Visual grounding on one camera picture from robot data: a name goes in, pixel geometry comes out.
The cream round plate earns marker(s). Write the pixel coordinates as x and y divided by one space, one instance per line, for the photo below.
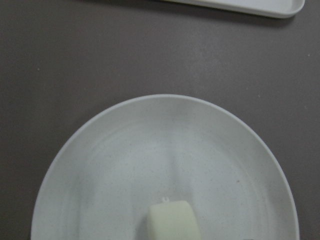
164 148

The white steamed bun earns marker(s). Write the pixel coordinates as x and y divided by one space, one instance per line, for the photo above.
172 220

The cream rabbit tray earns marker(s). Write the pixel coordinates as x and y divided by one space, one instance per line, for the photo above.
280 9

